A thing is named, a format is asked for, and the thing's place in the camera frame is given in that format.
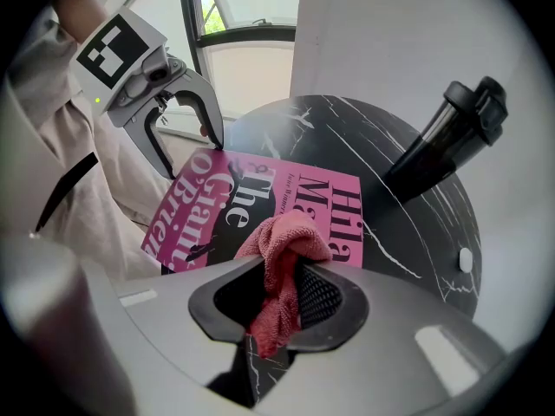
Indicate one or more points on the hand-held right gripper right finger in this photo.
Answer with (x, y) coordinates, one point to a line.
(390, 345)

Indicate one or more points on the person's left forearm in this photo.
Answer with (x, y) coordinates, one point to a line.
(80, 2)

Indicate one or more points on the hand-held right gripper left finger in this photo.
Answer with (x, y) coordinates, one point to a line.
(165, 319)

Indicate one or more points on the black tumbler with lid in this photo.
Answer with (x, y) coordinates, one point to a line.
(438, 145)

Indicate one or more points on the black window frame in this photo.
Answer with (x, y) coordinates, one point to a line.
(190, 15)

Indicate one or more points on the pink and black book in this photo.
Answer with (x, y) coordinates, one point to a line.
(208, 197)

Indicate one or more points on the small white oval object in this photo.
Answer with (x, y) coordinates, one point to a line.
(465, 260)

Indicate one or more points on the pink cloth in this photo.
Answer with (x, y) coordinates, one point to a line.
(282, 241)

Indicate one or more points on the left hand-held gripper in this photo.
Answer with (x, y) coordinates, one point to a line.
(117, 54)

